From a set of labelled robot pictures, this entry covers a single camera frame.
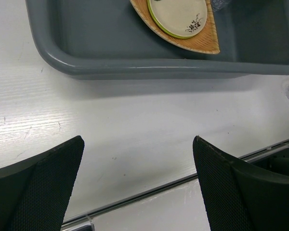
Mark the cream floral round plate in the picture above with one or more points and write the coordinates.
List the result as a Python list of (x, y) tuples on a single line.
[(175, 16)]

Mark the grey plastic bin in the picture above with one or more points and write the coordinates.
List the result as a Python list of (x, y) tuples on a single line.
[(107, 39)]

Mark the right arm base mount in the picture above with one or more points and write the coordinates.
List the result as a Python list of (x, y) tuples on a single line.
[(277, 162)]

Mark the woven bamboo fan plate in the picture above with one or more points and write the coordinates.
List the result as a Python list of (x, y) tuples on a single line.
[(187, 24)]

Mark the clear glass cup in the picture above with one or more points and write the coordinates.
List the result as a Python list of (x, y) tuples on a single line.
[(219, 4)]

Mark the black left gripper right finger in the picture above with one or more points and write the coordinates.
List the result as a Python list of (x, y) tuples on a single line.
[(239, 196)]

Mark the aluminium table rail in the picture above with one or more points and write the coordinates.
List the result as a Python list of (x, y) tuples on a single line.
[(137, 185)]

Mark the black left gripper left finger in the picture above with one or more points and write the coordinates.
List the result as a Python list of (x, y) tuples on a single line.
[(35, 192)]

